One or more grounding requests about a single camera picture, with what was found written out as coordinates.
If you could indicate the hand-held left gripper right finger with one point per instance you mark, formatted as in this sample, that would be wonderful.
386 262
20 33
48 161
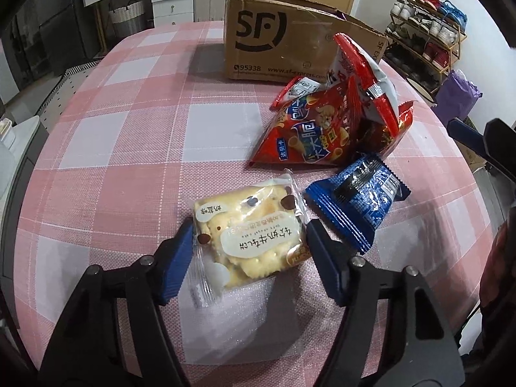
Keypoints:
326 266

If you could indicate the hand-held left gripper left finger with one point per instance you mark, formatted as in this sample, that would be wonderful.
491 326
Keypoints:
177 266

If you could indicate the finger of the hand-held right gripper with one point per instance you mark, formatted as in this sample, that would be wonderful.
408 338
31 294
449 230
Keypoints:
504 149
465 137

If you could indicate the clear biscuit packet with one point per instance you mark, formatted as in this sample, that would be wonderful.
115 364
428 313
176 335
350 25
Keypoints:
246 225

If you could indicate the large white red chips bag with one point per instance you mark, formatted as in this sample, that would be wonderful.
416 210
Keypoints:
363 72

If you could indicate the red snack bag white back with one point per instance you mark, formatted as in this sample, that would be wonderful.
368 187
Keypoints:
310 133

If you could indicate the small brown cardboard box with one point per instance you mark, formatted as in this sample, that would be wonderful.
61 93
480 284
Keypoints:
473 163

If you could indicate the purple plastic bag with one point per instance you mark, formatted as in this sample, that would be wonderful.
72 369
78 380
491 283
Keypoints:
455 92

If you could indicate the cream waste bin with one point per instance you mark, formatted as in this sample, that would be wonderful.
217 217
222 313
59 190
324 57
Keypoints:
427 92

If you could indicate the blue snack packet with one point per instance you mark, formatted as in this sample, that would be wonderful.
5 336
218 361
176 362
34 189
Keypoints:
354 205

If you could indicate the wooden shoe rack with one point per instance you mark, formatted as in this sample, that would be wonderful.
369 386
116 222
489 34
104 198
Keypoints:
445 71

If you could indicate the rows of racked shoes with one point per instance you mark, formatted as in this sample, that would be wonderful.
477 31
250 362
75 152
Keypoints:
439 32

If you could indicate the pink checked tablecloth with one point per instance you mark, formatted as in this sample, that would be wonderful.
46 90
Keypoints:
121 149

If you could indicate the black white patterned rug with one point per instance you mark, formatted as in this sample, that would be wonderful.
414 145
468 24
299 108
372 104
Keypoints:
76 70

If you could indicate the woven laundry basket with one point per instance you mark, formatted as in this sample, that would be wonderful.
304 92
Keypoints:
127 18

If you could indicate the dark glass cabinet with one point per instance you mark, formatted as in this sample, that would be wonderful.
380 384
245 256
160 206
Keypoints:
24 40

